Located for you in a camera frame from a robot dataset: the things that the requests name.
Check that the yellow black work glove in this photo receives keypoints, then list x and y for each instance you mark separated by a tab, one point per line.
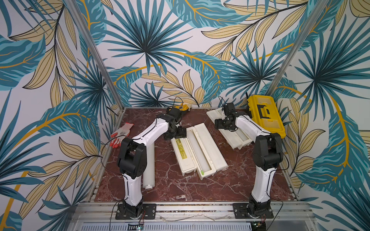
185	108

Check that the yellow black toolbox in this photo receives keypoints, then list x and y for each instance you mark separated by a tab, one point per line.
263	111

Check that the red white work glove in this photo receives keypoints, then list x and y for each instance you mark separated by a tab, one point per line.
121	133

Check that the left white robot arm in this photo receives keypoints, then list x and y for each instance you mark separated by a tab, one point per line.
132	158

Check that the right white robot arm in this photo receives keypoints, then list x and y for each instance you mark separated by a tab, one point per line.
267	156

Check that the white wrap dispenser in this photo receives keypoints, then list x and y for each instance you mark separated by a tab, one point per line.
211	151
183	153
236	139

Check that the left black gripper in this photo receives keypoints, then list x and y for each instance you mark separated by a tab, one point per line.
179	134

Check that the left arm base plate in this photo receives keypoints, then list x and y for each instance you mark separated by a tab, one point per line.
143	211

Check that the long plastic wrap roll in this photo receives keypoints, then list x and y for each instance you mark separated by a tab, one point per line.
149	173

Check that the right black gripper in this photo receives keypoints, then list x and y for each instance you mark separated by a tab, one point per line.
221	123

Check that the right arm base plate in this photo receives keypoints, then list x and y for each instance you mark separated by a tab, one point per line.
259	210

